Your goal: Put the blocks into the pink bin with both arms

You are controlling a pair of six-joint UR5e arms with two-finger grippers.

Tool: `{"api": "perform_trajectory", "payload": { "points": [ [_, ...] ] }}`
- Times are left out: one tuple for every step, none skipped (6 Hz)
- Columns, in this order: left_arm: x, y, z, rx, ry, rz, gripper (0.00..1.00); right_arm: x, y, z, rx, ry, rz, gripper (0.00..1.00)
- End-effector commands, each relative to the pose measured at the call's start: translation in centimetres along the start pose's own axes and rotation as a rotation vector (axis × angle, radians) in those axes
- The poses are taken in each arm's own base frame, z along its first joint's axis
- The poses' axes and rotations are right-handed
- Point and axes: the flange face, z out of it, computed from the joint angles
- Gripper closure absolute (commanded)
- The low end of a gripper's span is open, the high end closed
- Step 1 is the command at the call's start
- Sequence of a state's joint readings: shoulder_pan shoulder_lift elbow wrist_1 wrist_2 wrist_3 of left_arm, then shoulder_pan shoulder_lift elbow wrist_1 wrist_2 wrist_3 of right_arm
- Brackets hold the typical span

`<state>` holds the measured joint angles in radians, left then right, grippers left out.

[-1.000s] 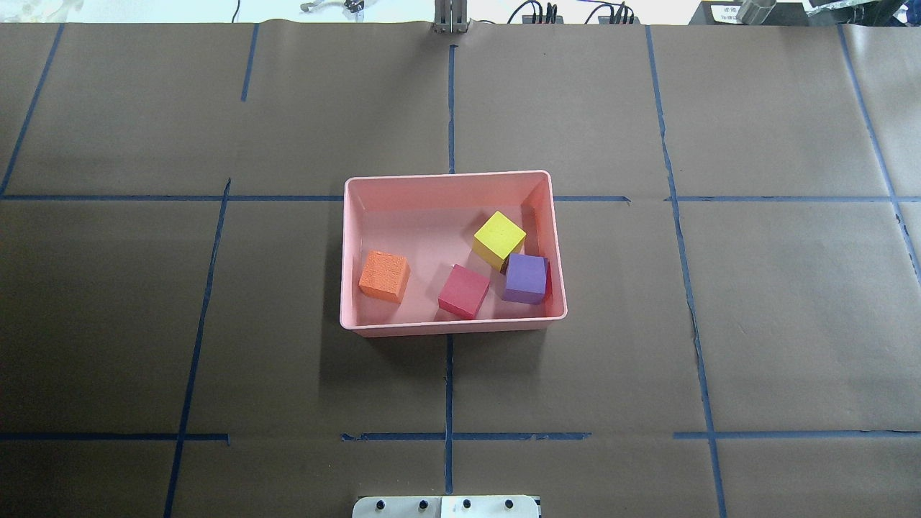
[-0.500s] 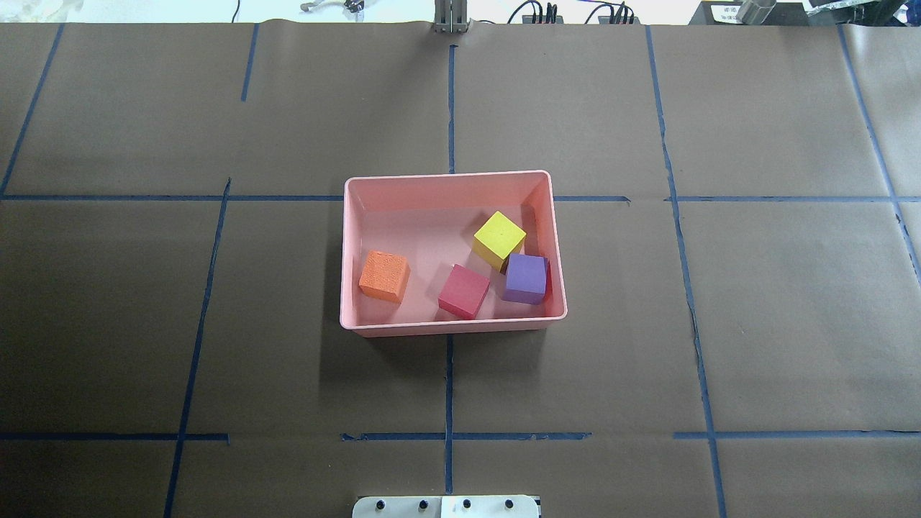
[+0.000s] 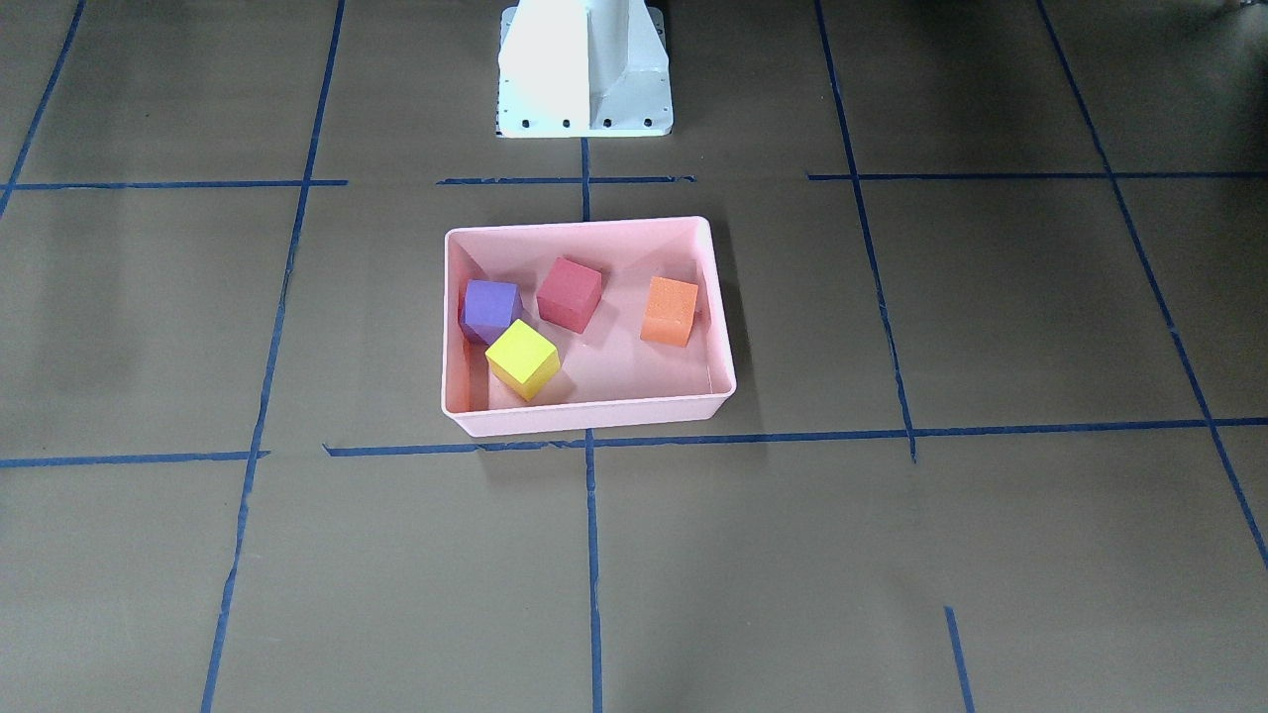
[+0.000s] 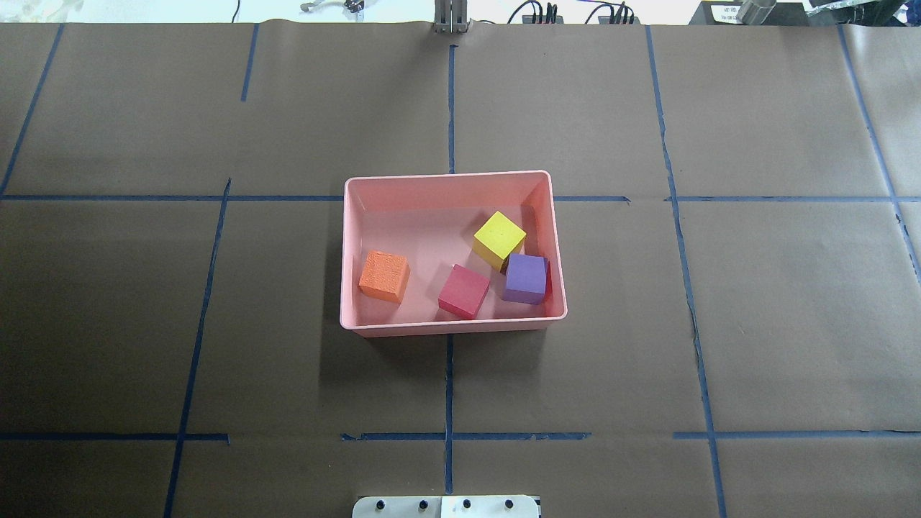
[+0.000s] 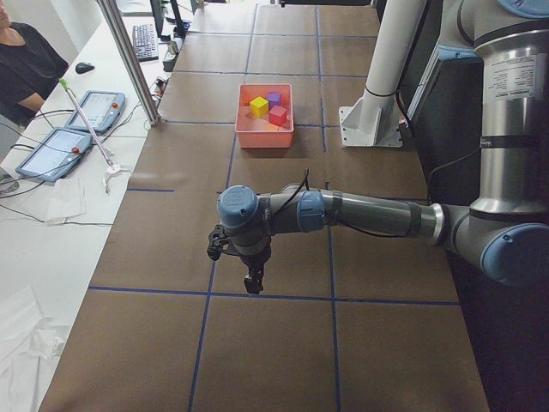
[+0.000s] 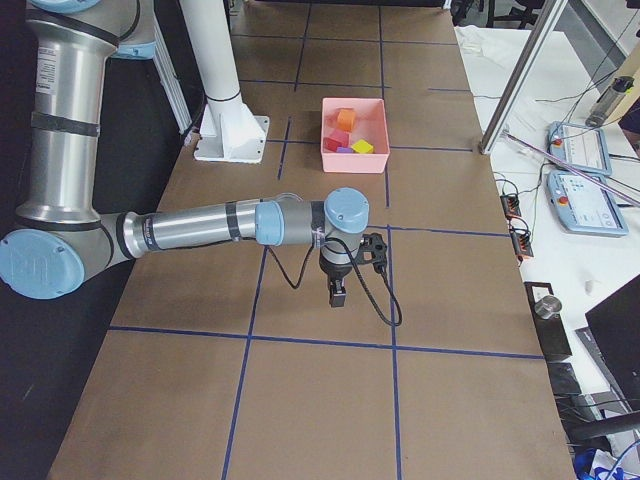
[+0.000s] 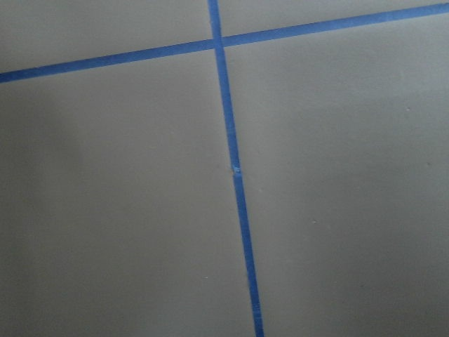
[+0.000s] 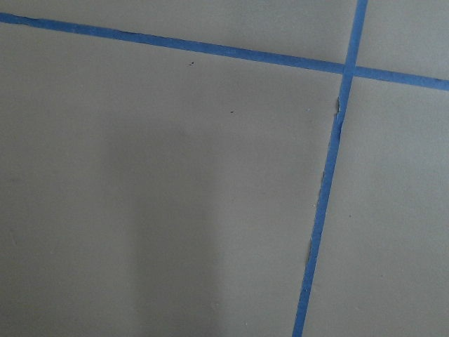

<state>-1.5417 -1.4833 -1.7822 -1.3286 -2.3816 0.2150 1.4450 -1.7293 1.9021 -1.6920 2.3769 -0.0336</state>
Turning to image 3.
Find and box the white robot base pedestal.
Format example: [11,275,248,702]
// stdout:
[495,1,675,140]

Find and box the pink plastic bin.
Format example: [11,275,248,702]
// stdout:
[440,216,737,436]

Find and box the purple foam block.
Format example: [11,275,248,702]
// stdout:
[459,279,524,345]

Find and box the yellow foam block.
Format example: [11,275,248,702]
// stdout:
[484,318,562,401]

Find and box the orange foam block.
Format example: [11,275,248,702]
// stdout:
[639,277,700,348]

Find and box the red foam block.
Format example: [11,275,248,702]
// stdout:
[536,256,604,334]

